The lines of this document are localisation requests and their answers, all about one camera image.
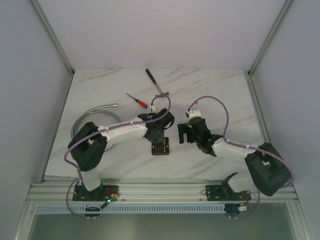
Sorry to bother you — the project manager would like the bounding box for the black fuse box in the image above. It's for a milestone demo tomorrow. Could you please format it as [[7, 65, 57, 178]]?
[[151, 137, 170, 156]]

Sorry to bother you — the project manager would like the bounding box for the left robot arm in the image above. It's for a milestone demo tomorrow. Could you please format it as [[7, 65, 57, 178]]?
[[64, 108, 175, 201]]

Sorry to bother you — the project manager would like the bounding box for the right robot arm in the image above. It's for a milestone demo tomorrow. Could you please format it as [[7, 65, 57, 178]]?
[[177, 116, 293, 200]]

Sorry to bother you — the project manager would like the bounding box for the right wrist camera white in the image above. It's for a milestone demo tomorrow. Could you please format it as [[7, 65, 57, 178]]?
[[185, 109, 202, 119]]

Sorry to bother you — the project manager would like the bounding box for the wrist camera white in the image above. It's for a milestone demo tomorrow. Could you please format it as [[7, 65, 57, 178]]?
[[185, 109, 202, 119], [150, 104, 162, 113]]

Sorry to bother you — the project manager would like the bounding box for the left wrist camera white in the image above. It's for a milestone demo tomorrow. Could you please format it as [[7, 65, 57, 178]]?
[[150, 104, 162, 113]]

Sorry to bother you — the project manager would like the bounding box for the red handled screwdriver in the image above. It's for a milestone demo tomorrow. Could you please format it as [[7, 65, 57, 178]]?
[[126, 93, 148, 109]]

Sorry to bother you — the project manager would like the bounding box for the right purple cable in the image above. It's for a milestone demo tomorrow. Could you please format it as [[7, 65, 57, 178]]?
[[187, 95, 295, 221]]

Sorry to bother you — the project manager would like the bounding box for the claw hammer black handle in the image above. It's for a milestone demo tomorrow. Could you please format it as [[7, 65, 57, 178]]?
[[145, 68, 170, 97]]

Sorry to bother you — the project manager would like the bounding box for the aluminium front rail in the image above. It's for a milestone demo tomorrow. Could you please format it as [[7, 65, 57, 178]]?
[[26, 181, 299, 204]]

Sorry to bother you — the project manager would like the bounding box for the flexible metal hose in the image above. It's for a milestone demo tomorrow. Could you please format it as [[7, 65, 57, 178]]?
[[71, 104, 122, 152]]

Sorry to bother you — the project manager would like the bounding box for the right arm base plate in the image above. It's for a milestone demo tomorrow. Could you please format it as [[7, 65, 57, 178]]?
[[205, 185, 252, 202]]

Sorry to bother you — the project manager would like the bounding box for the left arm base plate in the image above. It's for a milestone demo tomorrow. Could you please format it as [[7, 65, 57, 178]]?
[[72, 185, 119, 202]]

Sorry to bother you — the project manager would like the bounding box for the slotted cable duct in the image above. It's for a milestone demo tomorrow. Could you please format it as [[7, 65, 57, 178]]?
[[35, 203, 226, 215]]

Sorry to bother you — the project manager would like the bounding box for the right aluminium frame post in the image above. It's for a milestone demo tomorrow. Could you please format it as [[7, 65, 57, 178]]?
[[248, 0, 295, 77]]

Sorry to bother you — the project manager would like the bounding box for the aluminium frame post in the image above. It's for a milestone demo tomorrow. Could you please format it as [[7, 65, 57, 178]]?
[[248, 0, 295, 77], [29, 0, 75, 77]]

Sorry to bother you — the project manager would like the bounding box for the left aluminium frame post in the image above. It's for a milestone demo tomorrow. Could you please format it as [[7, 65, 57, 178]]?
[[29, 0, 75, 77]]

